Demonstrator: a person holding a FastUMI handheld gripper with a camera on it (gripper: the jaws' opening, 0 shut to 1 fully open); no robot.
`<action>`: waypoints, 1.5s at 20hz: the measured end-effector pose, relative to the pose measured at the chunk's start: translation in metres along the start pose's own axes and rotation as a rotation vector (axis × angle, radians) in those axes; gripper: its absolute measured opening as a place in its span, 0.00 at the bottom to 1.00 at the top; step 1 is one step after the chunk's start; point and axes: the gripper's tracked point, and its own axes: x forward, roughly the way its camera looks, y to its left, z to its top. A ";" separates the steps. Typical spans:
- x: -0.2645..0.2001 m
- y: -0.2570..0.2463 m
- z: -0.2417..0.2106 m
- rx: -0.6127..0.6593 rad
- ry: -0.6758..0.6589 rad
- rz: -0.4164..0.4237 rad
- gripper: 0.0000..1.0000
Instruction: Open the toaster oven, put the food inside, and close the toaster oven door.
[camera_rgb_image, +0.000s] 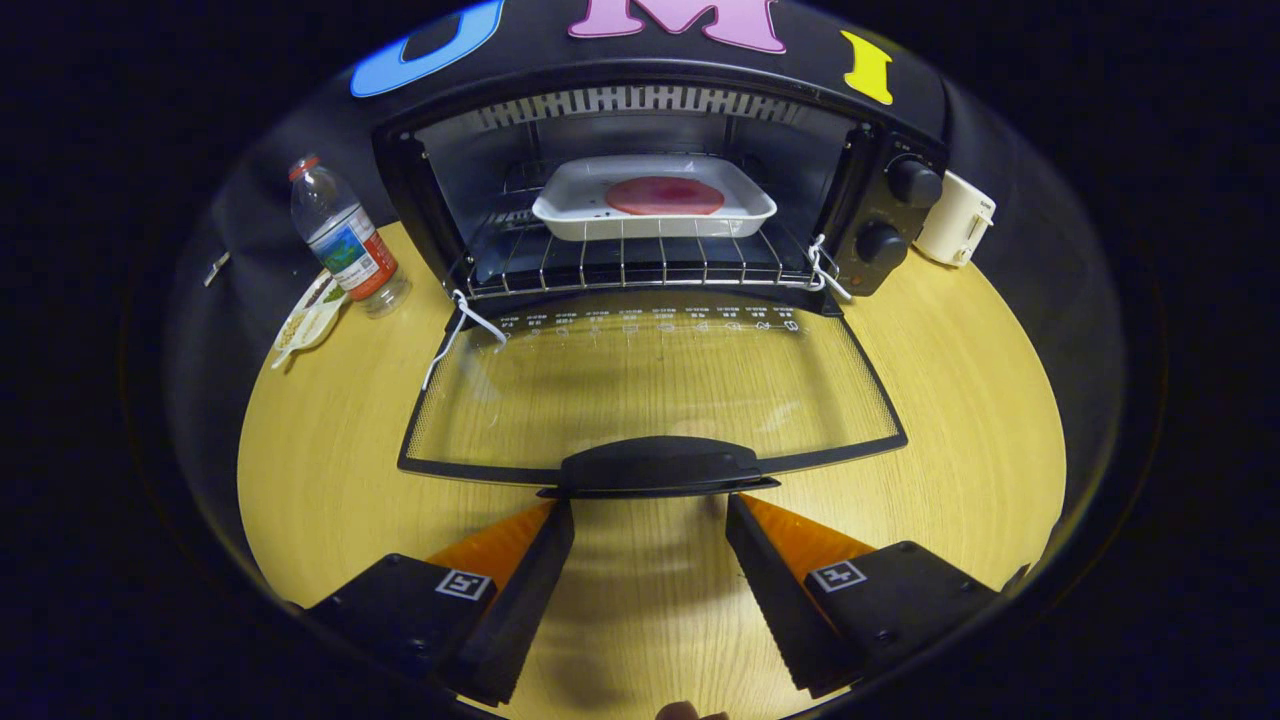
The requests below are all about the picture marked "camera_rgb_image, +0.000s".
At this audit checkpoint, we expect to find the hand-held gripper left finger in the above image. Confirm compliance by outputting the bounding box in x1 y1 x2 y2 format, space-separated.
300 498 576 706

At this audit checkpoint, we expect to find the black toaster oven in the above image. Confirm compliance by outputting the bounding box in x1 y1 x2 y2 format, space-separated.
372 58 949 499

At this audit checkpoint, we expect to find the clear plastic water bottle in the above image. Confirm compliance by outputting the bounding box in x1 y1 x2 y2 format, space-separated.
289 155 413 319

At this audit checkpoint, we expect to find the white square plate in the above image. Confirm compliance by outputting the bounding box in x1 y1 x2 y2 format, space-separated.
532 154 778 242

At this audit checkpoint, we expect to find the small white snack dish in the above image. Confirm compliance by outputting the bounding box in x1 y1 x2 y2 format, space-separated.
270 270 351 371

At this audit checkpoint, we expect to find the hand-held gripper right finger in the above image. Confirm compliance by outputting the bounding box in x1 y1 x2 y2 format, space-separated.
725 492 1006 699

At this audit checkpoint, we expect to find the round pink meat slice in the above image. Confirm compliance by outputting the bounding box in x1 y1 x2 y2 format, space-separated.
604 176 726 217

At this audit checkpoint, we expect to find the white pop-up toaster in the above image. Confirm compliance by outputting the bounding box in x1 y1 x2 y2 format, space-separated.
913 170 997 267

